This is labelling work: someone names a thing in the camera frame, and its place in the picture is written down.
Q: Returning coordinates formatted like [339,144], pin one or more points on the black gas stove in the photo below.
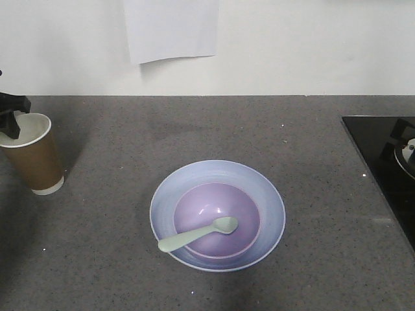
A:
[386,143]

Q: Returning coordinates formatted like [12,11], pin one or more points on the brown paper cup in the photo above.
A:
[34,154]

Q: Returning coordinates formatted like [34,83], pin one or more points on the purple plastic bowl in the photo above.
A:
[199,206]

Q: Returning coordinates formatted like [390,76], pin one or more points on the white paper on wall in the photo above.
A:
[159,30]

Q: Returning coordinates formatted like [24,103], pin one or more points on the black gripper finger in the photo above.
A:
[9,125]

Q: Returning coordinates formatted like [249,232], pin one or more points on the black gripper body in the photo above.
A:
[14,103]

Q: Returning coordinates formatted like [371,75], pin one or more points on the white plastic spoon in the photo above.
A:
[223,225]

